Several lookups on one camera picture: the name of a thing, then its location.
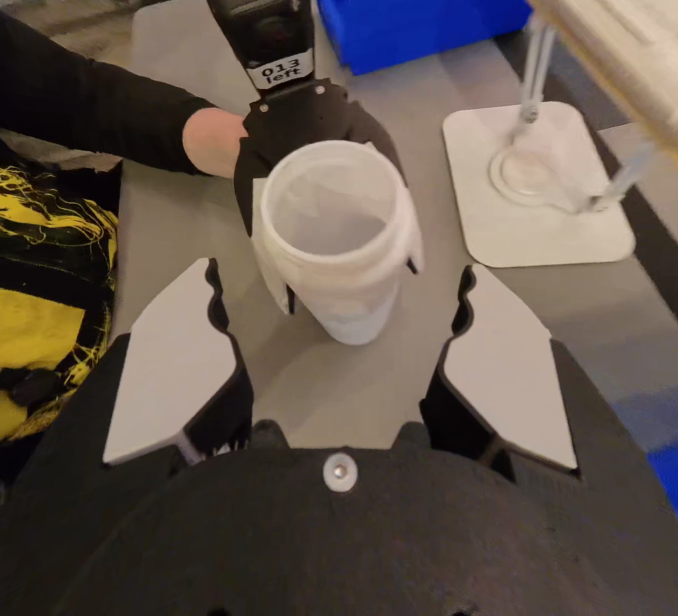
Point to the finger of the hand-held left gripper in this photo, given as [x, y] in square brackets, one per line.
[265, 261]
[416, 240]

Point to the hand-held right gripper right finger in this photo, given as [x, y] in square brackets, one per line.
[508, 383]

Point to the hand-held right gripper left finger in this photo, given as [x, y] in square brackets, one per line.
[175, 377]

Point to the white plastic bottle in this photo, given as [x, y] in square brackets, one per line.
[339, 277]

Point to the blue plastic bin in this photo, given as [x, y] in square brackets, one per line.
[668, 473]
[413, 7]

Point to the person's left forearm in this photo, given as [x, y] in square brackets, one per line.
[79, 97]

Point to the person's left hand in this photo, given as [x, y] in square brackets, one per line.
[214, 142]

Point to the clear acrylic stand support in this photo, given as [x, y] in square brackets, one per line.
[535, 76]

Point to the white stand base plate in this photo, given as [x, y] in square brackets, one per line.
[529, 240]

